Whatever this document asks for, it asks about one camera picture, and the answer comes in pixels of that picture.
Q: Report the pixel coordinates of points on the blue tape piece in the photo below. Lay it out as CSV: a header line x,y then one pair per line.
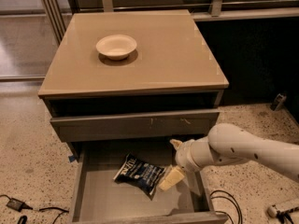
x,y
72,158

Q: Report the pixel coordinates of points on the closed grey top drawer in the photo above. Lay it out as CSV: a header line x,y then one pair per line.
x,y
125,126

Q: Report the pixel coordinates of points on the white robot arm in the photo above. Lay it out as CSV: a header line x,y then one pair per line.
x,y
227,144

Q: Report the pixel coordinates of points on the blue chip bag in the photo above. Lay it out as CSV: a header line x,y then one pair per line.
x,y
140,173

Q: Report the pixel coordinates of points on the white paper bowl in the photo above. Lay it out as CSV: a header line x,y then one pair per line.
x,y
116,47

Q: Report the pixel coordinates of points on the metal window railing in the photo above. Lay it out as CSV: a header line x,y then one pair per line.
x,y
201,10

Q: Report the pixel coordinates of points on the black power adapter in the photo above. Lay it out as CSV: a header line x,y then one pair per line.
x,y
17,205

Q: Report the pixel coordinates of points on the white power strip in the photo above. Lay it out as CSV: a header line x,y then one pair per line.
x,y
278,209

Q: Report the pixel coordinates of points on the small grey floor device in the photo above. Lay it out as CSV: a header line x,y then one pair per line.
x,y
278,102

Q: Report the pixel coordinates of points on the open grey middle drawer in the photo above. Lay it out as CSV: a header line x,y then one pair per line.
x,y
98,199

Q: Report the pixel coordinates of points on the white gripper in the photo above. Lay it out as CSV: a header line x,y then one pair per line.
x,y
183,156

